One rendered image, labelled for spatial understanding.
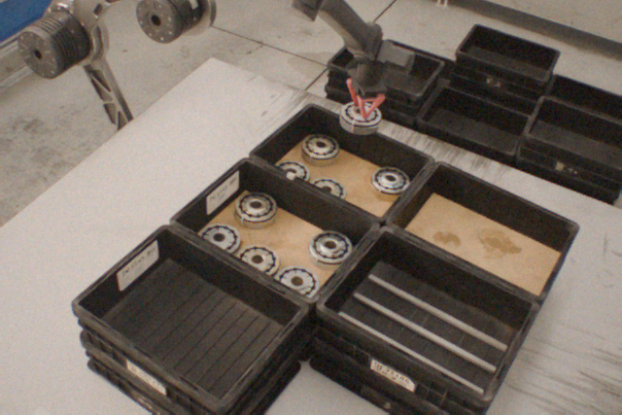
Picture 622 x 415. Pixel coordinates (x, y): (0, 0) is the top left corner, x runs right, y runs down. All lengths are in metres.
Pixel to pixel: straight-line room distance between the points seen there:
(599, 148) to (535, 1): 1.88
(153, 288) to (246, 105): 0.91
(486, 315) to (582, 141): 1.37
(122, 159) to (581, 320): 1.36
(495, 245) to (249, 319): 0.65
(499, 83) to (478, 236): 1.31
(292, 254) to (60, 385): 0.60
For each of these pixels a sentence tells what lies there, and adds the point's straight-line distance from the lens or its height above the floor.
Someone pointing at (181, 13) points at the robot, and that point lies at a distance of 1.93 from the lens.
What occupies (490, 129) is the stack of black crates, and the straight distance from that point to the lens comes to 2.99.
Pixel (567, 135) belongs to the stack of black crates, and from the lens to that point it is 2.90.
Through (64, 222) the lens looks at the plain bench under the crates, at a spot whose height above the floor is 0.70.
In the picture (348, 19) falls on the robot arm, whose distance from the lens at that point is 1.45.
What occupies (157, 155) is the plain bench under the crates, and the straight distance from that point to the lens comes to 2.17.
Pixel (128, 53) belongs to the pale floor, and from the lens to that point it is 3.98.
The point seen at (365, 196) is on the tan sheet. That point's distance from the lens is 1.87.
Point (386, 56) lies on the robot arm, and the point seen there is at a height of 1.23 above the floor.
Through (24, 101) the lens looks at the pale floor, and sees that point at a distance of 3.72.
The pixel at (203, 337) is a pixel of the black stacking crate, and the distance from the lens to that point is 1.55.
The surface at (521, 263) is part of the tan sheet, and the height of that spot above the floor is 0.83.
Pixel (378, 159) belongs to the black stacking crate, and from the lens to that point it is 1.95.
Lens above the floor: 2.09
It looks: 42 degrees down
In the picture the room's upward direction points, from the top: 6 degrees clockwise
